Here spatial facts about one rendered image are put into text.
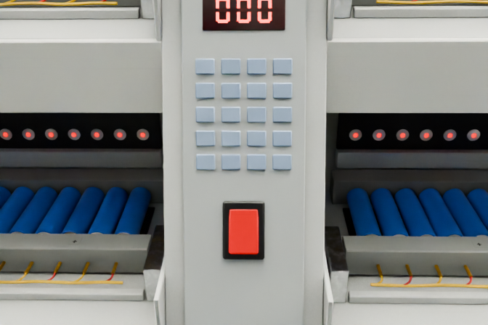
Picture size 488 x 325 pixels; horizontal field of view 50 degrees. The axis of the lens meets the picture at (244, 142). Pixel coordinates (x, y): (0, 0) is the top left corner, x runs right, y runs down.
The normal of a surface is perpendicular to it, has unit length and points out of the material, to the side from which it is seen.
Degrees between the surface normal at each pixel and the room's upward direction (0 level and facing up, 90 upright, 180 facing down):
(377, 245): 22
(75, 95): 112
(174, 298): 90
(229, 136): 90
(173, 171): 90
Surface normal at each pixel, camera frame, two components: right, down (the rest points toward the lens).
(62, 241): -0.01, -0.89
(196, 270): -0.03, 0.08
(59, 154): -0.03, 0.46
